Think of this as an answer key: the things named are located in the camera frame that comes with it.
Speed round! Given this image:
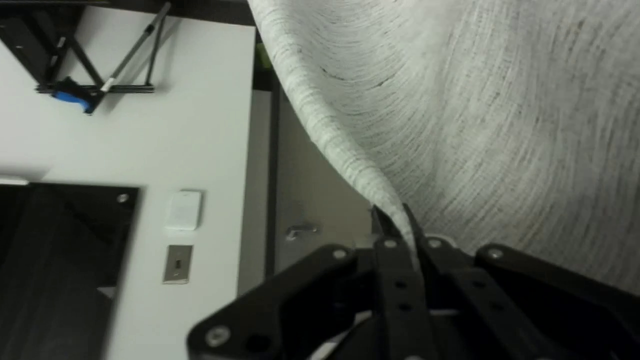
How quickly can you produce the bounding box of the white wall switch plate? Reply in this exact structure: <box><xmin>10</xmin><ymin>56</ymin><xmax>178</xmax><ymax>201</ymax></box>
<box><xmin>166</xmin><ymin>190</ymin><xmax>204</xmax><ymax>233</ymax></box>

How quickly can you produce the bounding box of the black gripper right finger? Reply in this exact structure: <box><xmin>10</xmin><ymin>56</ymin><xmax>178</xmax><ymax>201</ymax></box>
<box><xmin>407</xmin><ymin>209</ymin><xmax>640</xmax><ymax>360</ymax></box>

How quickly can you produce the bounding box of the black tripod with blue clamp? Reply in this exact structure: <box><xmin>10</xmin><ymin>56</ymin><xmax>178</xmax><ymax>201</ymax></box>
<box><xmin>0</xmin><ymin>0</ymin><xmax>173</xmax><ymax>115</ymax></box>

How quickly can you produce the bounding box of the dark door frame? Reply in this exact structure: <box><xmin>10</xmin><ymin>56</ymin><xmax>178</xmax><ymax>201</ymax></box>
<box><xmin>265</xmin><ymin>87</ymin><xmax>282</xmax><ymax>279</ymax></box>

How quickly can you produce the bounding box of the grey woven fabric curtain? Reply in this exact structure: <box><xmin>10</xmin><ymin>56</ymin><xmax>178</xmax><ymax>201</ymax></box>
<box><xmin>249</xmin><ymin>0</ymin><xmax>640</xmax><ymax>295</ymax></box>

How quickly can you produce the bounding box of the silver door handle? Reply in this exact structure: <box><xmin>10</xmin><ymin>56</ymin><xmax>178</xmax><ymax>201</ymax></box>
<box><xmin>287</xmin><ymin>224</ymin><xmax>321</xmax><ymax>243</ymax></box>

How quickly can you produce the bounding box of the dark monitor screen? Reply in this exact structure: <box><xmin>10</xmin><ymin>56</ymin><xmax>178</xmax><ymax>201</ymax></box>
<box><xmin>0</xmin><ymin>182</ymin><xmax>140</xmax><ymax>360</ymax></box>

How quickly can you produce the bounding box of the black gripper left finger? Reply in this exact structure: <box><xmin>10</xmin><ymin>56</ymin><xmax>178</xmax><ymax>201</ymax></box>
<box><xmin>186</xmin><ymin>209</ymin><xmax>439</xmax><ymax>360</ymax></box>

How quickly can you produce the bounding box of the metal wall outlet plate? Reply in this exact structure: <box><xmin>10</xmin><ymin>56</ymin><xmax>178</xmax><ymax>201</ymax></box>
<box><xmin>164</xmin><ymin>244</ymin><xmax>195</xmax><ymax>283</ymax></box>

